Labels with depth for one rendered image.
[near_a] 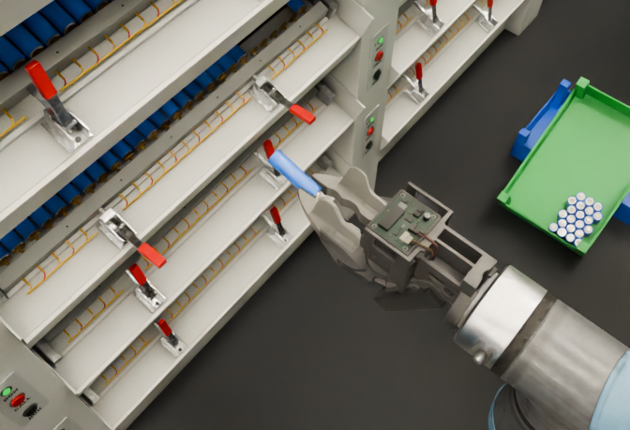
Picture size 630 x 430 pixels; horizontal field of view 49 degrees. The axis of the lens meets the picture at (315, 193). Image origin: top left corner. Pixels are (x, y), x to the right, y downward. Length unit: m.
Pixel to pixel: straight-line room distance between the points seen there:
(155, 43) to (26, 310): 0.33
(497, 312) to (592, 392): 0.10
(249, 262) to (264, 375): 0.22
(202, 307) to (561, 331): 0.72
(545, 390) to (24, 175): 0.50
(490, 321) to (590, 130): 0.98
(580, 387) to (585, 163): 0.96
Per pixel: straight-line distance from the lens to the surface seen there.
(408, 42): 1.29
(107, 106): 0.71
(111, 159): 0.86
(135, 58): 0.74
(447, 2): 1.38
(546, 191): 1.54
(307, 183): 0.73
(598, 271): 1.52
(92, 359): 1.02
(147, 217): 0.86
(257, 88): 0.93
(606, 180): 1.55
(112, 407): 1.19
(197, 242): 1.05
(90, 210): 0.84
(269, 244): 1.26
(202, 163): 0.89
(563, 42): 1.89
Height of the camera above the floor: 1.27
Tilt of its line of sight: 58 degrees down
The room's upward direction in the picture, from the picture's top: straight up
